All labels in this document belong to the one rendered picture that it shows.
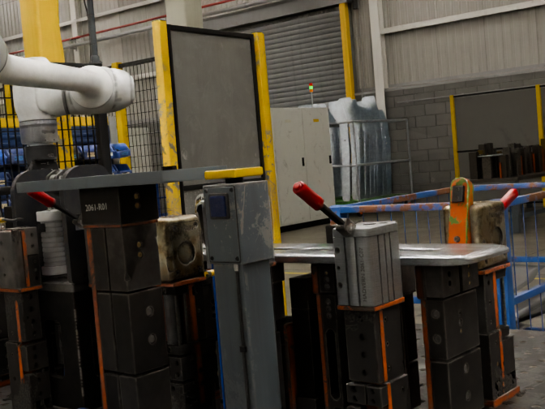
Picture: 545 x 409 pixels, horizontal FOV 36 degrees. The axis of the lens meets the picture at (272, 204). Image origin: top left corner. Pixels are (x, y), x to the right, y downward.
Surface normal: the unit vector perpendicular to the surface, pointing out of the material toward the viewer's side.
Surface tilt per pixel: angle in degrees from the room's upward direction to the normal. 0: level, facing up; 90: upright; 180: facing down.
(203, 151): 92
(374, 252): 90
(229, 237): 90
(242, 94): 90
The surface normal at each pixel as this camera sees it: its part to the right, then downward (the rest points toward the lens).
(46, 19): 0.80, -0.04
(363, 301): -0.65, 0.09
